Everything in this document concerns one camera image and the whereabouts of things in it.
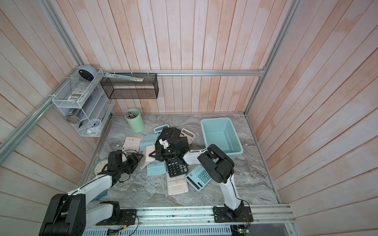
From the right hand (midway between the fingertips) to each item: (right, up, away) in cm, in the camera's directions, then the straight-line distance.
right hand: (149, 156), depth 85 cm
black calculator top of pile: (+11, +13, +14) cm, 21 cm away
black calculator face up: (+16, -7, +3) cm, 18 cm away
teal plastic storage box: (+48, +13, +24) cm, 56 cm away
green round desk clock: (-32, -7, +5) cm, 34 cm away
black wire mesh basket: (-27, +46, +22) cm, 58 cm away
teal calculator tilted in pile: (-4, +8, +14) cm, 16 cm away
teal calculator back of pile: (+2, +15, +20) cm, 25 cm away
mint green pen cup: (-14, +20, +18) cm, 30 cm away
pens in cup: (-16, +25, +10) cm, 32 cm away
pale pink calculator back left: (-16, +6, +16) cm, 23 cm away
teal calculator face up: (+29, -13, 0) cm, 32 cm away
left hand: (-6, -3, +5) cm, 8 cm away
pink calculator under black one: (+17, -15, -3) cm, 23 cm away
